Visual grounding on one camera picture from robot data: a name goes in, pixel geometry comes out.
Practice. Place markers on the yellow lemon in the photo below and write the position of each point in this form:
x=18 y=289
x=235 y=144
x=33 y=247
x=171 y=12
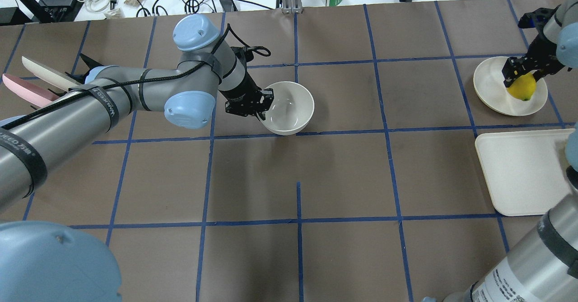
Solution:
x=523 y=88

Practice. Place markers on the white ceramic bowl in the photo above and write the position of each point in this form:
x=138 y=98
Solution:
x=291 y=109

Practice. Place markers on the cream round plate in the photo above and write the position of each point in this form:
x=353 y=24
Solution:
x=489 y=87

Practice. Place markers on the cream rectangular tray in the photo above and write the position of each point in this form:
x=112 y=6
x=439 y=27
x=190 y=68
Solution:
x=525 y=171

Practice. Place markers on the pink spatula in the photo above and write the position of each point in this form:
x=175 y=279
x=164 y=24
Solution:
x=33 y=94

